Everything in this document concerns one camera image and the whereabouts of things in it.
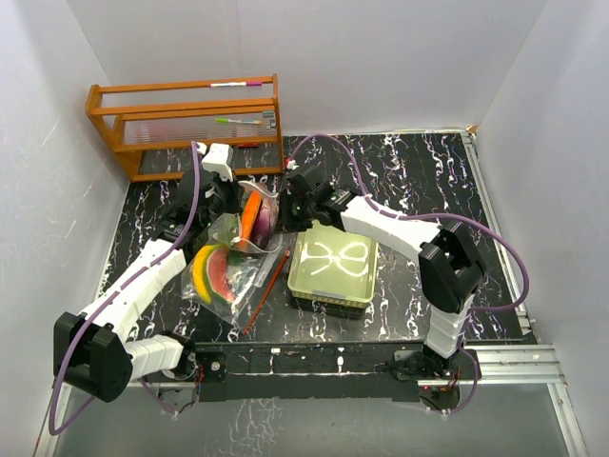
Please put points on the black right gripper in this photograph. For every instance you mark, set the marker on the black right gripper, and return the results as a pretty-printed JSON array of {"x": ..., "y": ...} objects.
[{"x": 287, "y": 225}]

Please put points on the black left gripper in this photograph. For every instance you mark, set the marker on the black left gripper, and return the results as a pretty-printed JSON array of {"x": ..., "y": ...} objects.
[{"x": 235, "y": 189}]

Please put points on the purple toy eggplant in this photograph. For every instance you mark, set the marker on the purple toy eggplant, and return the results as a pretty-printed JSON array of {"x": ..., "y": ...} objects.
[{"x": 264, "y": 224}]

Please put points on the green toy leaf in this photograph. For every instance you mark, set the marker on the green toy leaf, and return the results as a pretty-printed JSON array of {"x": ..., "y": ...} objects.
[{"x": 228, "y": 229}]

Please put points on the clear bag of white discs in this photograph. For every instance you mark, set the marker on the clear bag of white discs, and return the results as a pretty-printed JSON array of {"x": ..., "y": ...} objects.
[{"x": 246, "y": 188}]

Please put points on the pale green perforated basket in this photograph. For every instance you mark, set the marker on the pale green perforated basket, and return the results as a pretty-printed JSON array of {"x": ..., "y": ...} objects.
[{"x": 333, "y": 266}]

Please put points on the red watermelon slice toy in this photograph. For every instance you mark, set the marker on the red watermelon slice toy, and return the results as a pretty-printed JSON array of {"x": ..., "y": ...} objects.
[{"x": 216, "y": 280}]

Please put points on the yellow toy banana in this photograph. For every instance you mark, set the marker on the yellow toy banana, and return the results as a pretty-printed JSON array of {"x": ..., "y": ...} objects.
[{"x": 199, "y": 272}]

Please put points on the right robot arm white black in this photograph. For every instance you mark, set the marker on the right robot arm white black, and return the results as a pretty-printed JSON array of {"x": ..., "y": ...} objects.
[{"x": 449, "y": 263}]

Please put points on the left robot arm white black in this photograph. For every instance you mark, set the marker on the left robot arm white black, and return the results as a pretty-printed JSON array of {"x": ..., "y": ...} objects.
[{"x": 91, "y": 349}]

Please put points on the green marker pen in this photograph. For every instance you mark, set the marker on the green marker pen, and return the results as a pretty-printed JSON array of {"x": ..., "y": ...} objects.
[{"x": 238, "y": 121}]

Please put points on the wooden shelf rack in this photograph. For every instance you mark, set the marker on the wooden shelf rack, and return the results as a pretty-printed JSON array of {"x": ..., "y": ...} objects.
[{"x": 135, "y": 120}]

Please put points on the pink white marker pen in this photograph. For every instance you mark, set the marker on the pink white marker pen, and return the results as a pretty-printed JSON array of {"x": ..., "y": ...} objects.
[{"x": 236, "y": 84}]

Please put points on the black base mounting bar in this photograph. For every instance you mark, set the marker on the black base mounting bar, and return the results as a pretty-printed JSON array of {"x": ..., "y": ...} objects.
[{"x": 389, "y": 370}]

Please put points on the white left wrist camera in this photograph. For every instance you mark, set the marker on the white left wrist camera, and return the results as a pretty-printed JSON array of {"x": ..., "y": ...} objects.
[{"x": 217, "y": 158}]

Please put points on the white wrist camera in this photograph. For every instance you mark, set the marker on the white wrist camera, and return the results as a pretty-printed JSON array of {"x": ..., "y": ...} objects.
[
  {"x": 217, "y": 158},
  {"x": 290, "y": 165}
]

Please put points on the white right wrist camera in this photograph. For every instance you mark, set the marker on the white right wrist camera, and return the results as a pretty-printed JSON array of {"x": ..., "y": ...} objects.
[{"x": 290, "y": 165}]

